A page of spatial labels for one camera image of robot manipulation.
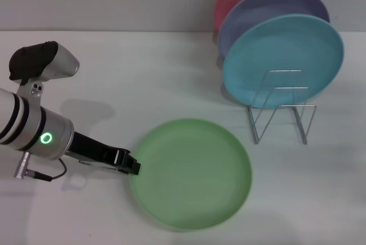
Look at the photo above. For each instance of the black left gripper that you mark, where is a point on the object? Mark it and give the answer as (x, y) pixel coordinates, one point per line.
(88, 149)

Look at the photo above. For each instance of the green round plate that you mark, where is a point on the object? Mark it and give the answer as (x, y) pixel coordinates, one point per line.
(191, 173)

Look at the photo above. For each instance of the light blue round plate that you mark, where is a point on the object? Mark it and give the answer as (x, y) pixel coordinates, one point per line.
(280, 47)

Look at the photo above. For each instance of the purple round plate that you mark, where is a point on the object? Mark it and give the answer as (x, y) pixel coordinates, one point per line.
(257, 10)

